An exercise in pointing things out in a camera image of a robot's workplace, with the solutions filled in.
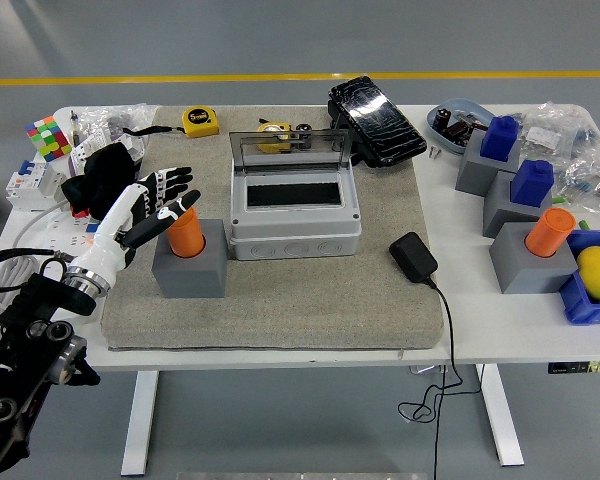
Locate yellow tape measure chrome face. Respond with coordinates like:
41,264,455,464
257,118,295,154

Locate black cloth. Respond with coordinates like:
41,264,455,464
60,142,139,221

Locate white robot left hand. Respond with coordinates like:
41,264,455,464
69,166,202,286

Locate grey-brown mat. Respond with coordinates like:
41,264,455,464
99,103,445,351

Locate black power adapter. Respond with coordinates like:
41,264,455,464
388,231,439,286

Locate smoked transparent box lid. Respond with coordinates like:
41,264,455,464
228,128,354,174

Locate white power cable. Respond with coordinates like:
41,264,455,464
0,199,74,361

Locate clear bag of parts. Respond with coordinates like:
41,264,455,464
512,101,600,157
553,147,600,214

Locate brown electronic components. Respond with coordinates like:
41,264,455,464
447,115,477,149

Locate large colourful puzzle cube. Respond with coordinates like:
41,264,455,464
23,115,74,162

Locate black table control panel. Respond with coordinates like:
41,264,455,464
547,360,600,375

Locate grey block with round hole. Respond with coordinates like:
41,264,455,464
488,221,580,295
151,218,230,300

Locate white power strip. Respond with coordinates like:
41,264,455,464
34,208,104,261

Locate light blue dish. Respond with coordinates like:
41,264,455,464
426,97,496,155

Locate blue square peg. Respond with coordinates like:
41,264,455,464
509,158,555,207
479,114,521,163

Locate black adapter cord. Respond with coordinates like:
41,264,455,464
397,277,482,480

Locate black cracked case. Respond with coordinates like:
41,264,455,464
327,74,429,170

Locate yellow tape measure black label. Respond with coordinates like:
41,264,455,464
122,106,221,139

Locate white table leg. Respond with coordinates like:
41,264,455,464
479,363,525,467
120,370,160,476

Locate grey block with square hole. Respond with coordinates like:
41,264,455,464
482,170,554,239
454,127,524,197

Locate white circuit breaker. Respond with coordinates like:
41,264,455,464
4,159,69,212

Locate blue plastic bin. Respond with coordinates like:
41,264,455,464
558,228,600,326

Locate grey plastic junction box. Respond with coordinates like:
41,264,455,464
228,164,364,262

